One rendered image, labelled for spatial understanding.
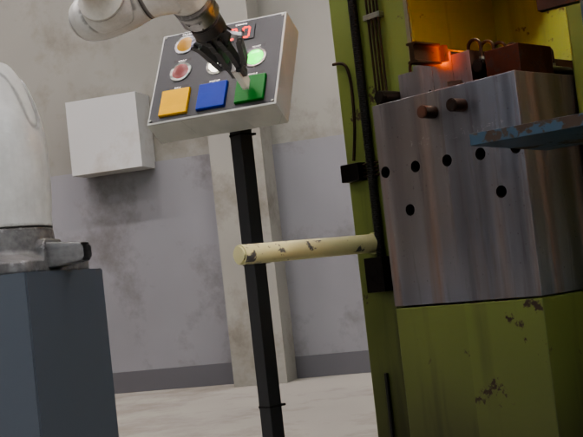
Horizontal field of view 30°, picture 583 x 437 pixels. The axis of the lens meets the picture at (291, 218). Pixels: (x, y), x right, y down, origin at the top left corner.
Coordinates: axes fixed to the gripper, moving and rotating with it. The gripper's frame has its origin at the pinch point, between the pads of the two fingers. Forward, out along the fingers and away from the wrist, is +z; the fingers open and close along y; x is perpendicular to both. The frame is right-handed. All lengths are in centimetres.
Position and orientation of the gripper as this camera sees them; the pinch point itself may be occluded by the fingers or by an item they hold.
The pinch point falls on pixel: (240, 75)
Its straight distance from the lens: 252.5
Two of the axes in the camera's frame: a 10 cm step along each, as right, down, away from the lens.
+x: 0.9, -8.5, 5.1
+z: 3.7, 5.1, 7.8
